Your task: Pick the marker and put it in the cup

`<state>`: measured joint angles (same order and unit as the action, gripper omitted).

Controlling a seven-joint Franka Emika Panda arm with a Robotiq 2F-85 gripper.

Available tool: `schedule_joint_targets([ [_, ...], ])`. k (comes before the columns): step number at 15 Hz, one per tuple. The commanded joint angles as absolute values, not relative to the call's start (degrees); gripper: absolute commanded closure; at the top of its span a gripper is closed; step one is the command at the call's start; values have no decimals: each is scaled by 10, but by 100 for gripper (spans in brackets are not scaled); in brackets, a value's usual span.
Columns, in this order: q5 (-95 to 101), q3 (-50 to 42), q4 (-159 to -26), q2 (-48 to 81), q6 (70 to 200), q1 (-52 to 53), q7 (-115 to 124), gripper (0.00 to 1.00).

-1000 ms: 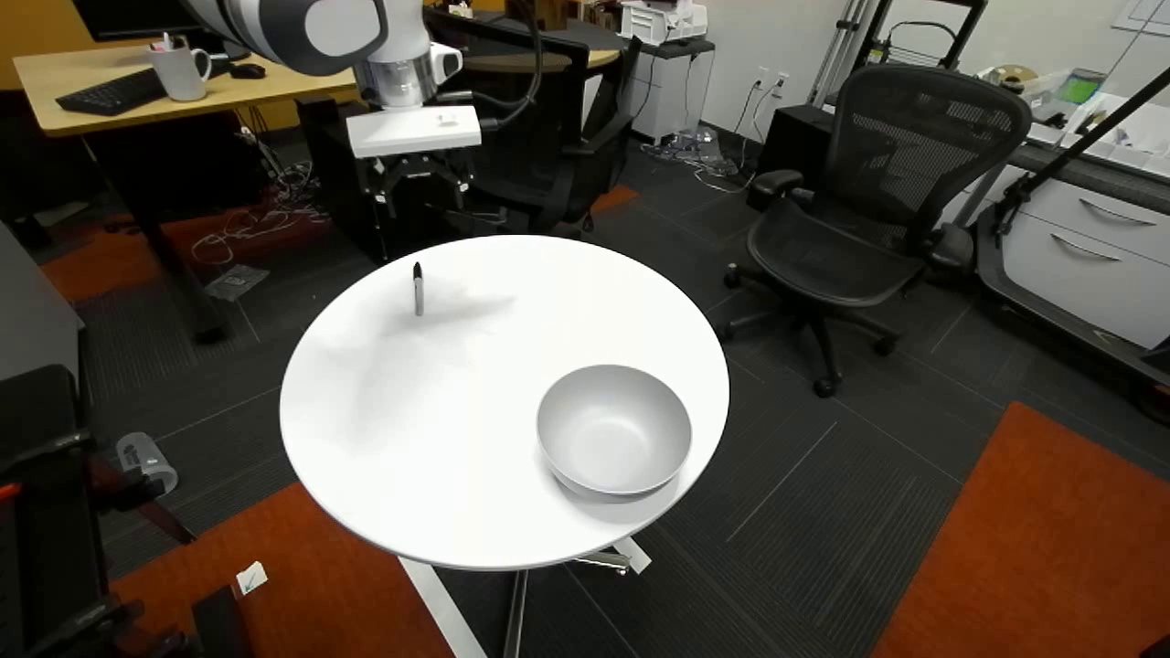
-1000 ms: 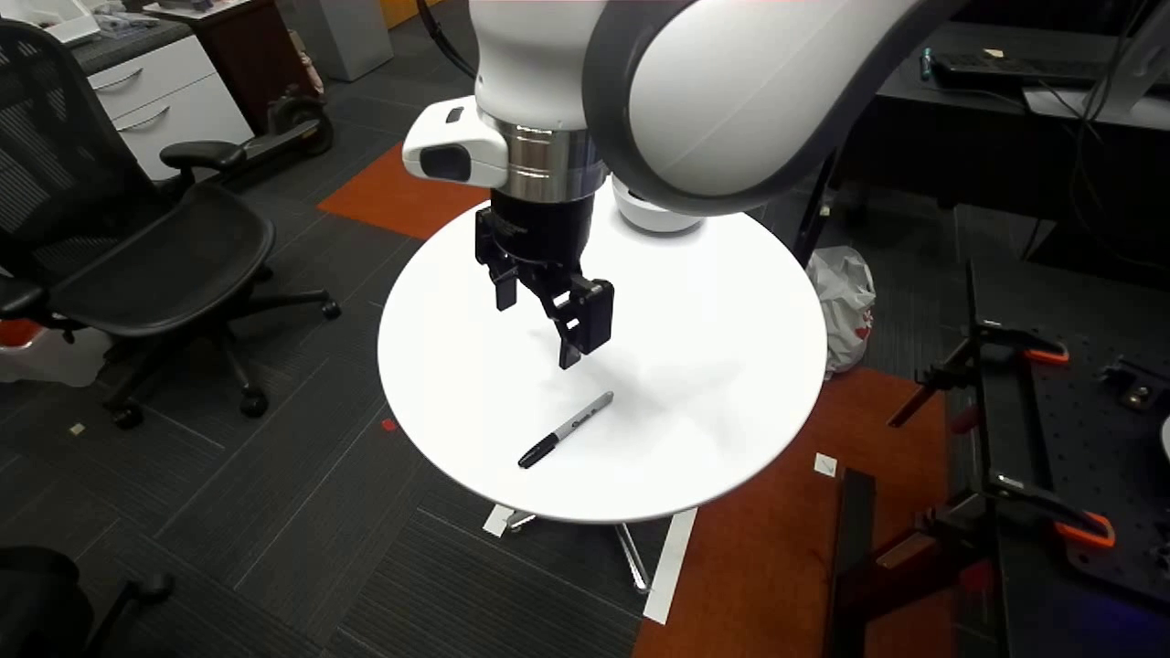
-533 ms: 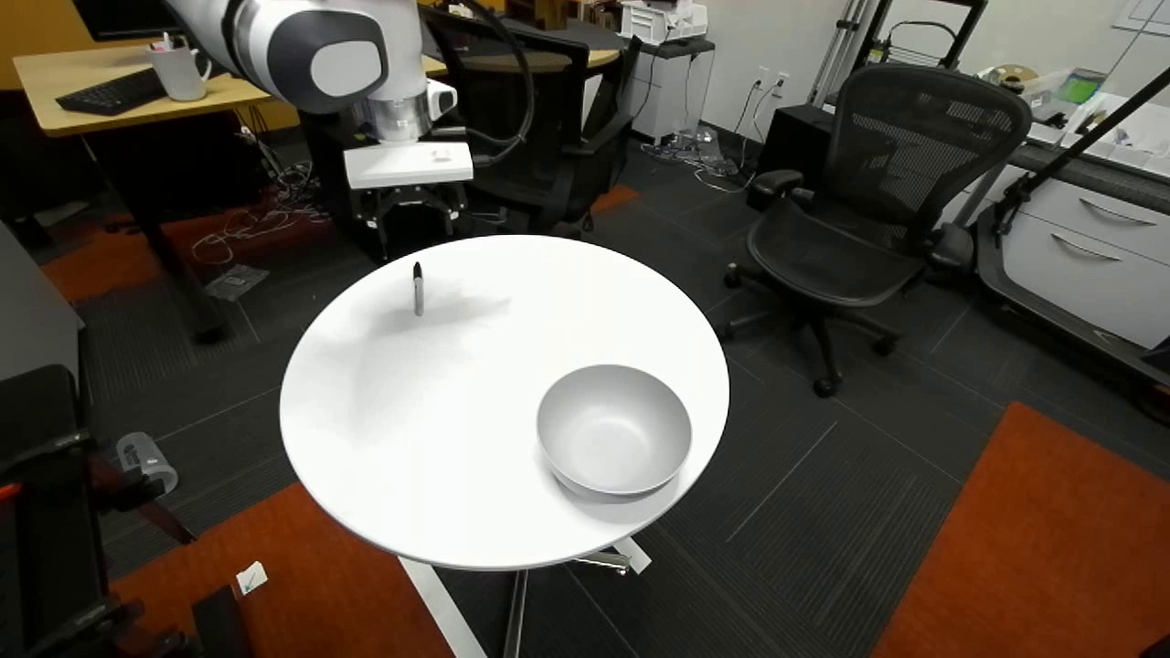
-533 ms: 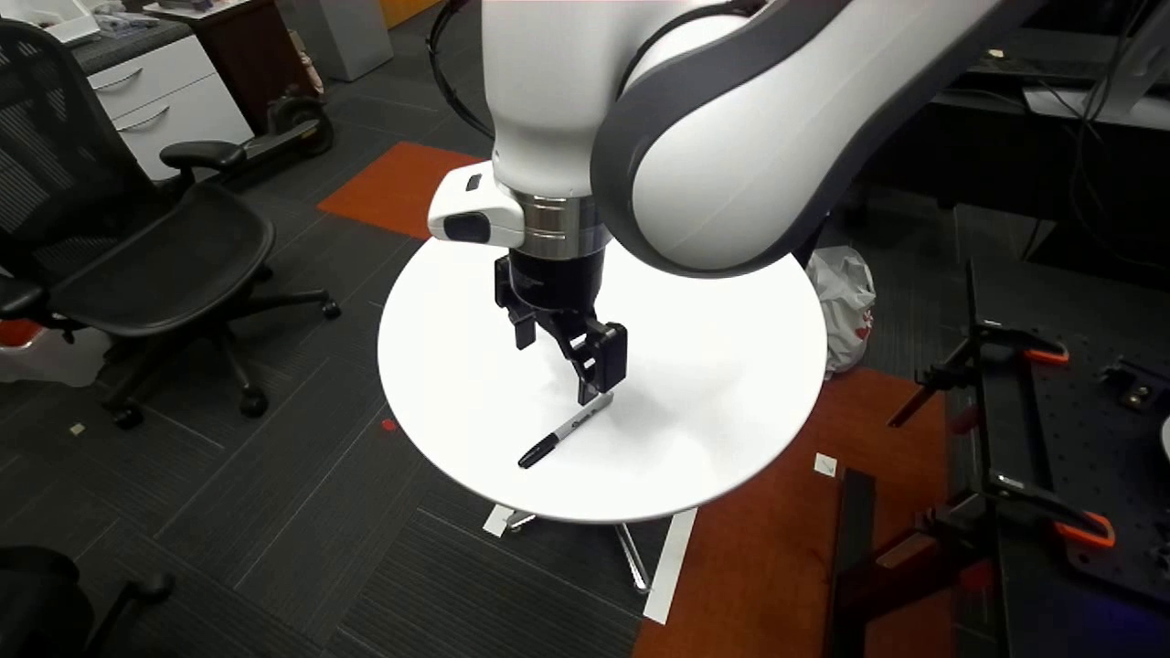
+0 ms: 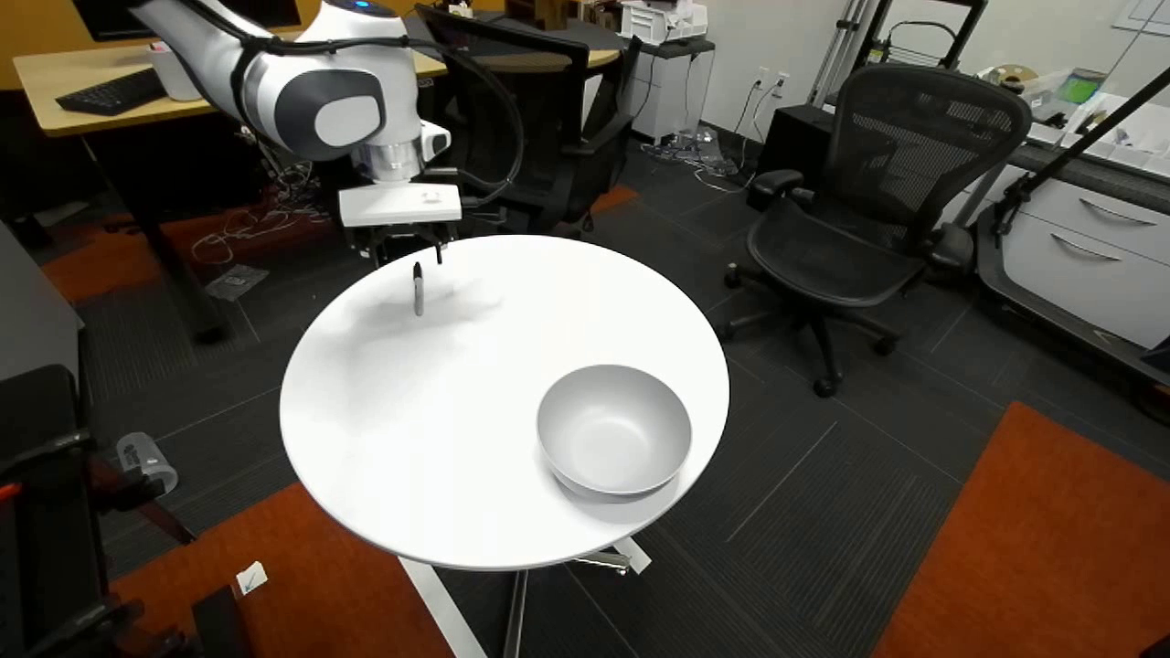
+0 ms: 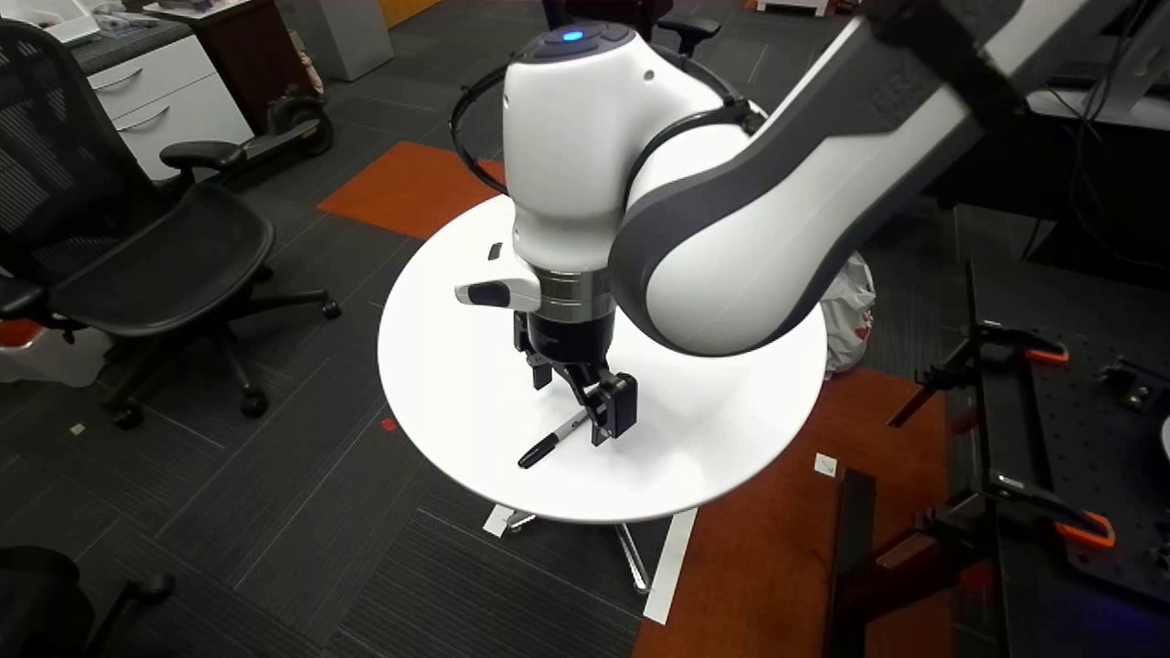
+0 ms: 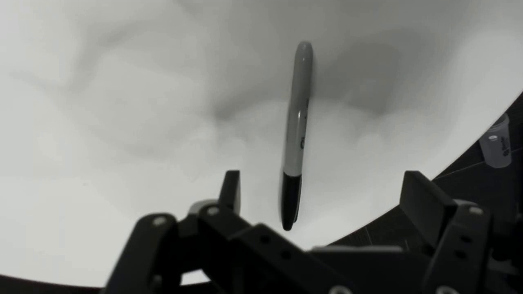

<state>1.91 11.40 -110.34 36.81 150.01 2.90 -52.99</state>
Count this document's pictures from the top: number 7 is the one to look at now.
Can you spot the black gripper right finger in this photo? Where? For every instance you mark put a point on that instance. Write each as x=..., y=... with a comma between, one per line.
x=457, y=245

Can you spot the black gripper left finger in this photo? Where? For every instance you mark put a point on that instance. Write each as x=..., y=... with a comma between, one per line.
x=229, y=255

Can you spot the black and grey marker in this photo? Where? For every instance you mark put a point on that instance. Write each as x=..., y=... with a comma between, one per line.
x=296, y=136

